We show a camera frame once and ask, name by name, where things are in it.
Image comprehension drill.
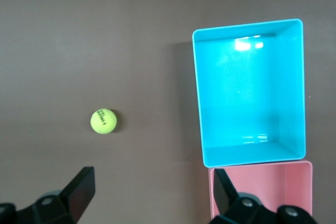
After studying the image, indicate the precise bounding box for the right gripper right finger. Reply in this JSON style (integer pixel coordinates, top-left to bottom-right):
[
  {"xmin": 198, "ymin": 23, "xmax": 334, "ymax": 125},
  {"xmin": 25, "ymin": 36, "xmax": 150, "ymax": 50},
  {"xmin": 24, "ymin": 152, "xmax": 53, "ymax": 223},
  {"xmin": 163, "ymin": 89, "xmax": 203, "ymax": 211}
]
[{"xmin": 209, "ymin": 168, "xmax": 280, "ymax": 224}]

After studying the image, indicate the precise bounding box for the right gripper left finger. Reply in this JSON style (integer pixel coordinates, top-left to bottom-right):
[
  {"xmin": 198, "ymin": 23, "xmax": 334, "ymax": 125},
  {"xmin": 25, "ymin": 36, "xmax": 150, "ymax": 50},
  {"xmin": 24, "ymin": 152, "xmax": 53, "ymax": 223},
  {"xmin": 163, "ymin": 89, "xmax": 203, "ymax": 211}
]
[{"xmin": 14, "ymin": 166, "xmax": 95, "ymax": 224}]

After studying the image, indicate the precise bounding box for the yellow tennis ball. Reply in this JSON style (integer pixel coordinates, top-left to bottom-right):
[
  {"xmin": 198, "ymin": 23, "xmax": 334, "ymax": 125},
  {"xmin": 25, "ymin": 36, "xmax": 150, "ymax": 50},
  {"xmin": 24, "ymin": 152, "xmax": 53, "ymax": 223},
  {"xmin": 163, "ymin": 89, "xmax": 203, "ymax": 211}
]
[{"xmin": 90, "ymin": 108, "xmax": 117, "ymax": 134}]

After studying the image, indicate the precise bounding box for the pink plastic bin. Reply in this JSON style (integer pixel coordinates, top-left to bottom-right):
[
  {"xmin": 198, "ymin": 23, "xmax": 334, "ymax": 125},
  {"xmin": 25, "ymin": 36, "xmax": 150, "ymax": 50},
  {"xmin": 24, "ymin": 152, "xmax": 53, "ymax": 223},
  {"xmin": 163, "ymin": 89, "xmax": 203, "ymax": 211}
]
[{"xmin": 209, "ymin": 160, "xmax": 313, "ymax": 221}]

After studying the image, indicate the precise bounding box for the blue plastic bin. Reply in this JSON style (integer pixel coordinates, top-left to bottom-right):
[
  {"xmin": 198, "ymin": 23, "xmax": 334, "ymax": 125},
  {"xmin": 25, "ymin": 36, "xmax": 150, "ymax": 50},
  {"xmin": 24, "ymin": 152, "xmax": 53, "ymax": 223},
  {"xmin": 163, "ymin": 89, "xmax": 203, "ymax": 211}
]
[{"xmin": 192, "ymin": 18, "xmax": 307, "ymax": 168}]

